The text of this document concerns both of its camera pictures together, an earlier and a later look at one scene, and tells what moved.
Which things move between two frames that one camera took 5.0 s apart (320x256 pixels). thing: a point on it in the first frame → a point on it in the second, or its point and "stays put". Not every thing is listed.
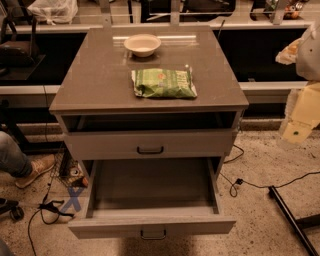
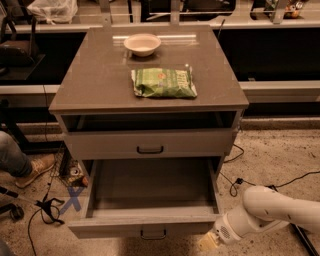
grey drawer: [142, 197] stays put
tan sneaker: [39, 166] stays put
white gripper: [310, 58] → [224, 229]
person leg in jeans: [13, 160] stays put
